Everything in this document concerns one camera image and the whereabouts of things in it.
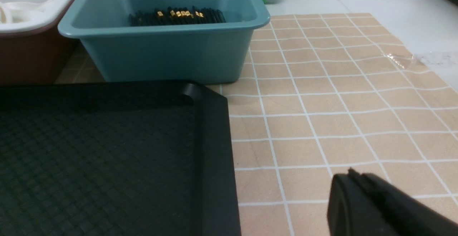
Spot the checkered beige table mat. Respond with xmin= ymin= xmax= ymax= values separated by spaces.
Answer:
xmin=210 ymin=13 xmax=458 ymax=236

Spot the white rectangular spoon bin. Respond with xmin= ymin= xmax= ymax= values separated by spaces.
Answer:
xmin=0 ymin=0 xmax=77 ymax=86

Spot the pile of black chopsticks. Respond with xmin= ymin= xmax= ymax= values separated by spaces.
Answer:
xmin=127 ymin=6 xmax=227 ymax=27

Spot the black serving tray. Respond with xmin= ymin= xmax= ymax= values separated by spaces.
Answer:
xmin=0 ymin=81 xmax=242 ymax=236

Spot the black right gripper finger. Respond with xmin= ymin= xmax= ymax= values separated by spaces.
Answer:
xmin=327 ymin=168 xmax=458 ymax=236

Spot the teal plastic chopstick bin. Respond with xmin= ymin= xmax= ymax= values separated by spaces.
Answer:
xmin=58 ymin=0 xmax=270 ymax=84

